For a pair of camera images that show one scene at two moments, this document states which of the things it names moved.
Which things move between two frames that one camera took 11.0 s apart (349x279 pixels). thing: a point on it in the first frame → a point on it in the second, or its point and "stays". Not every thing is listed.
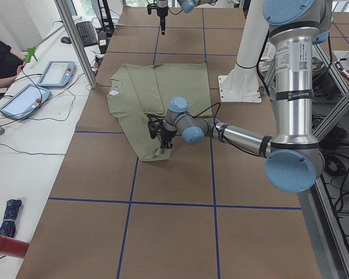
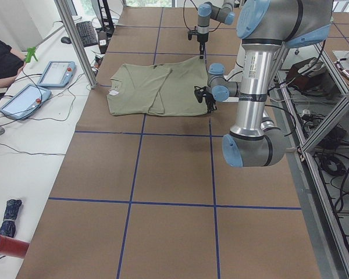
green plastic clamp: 30,52 stays
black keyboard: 86,33 stays
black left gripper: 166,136 → 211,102
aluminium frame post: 64,13 stays
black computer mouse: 66,40 stays
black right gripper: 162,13 → 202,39
